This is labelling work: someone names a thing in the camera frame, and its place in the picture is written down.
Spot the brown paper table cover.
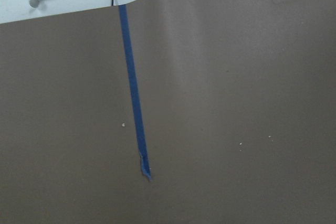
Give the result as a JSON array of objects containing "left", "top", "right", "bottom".
[{"left": 1, "top": 0, "right": 335, "bottom": 223}]

